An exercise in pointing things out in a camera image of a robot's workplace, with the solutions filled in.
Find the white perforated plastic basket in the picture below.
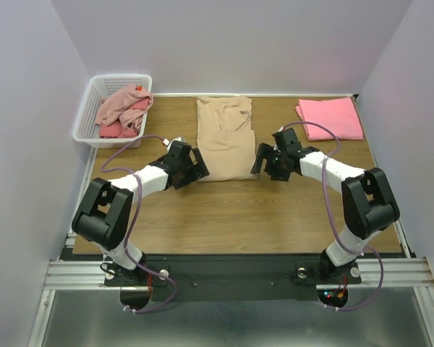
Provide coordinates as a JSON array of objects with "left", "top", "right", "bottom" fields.
[{"left": 72, "top": 73, "right": 153, "bottom": 149}]

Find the beige t shirt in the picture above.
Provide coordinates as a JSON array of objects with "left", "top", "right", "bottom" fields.
[{"left": 196, "top": 95, "right": 257, "bottom": 182}]

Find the aluminium frame rail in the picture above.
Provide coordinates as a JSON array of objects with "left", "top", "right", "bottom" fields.
[{"left": 43, "top": 261, "right": 105, "bottom": 291}]

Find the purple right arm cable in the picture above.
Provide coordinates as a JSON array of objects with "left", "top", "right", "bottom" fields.
[{"left": 278, "top": 121, "right": 385, "bottom": 312}]

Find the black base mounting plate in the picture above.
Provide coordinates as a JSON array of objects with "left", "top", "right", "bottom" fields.
[{"left": 100, "top": 254, "right": 362, "bottom": 303}]

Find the folded bright pink t shirt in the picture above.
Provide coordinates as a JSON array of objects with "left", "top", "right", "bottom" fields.
[{"left": 295, "top": 98, "right": 364, "bottom": 141}]

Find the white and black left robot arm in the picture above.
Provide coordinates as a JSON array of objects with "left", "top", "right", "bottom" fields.
[{"left": 72, "top": 138, "right": 210, "bottom": 285}]

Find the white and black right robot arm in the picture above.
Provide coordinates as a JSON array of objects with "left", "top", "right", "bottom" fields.
[{"left": 251, "top": 128, "right": 400, "bottom": 282}]

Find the dusty pink t shirt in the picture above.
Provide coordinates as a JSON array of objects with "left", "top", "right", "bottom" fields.
[{"left": 95, "top": 85, "right": 153, "bottom": 131}]

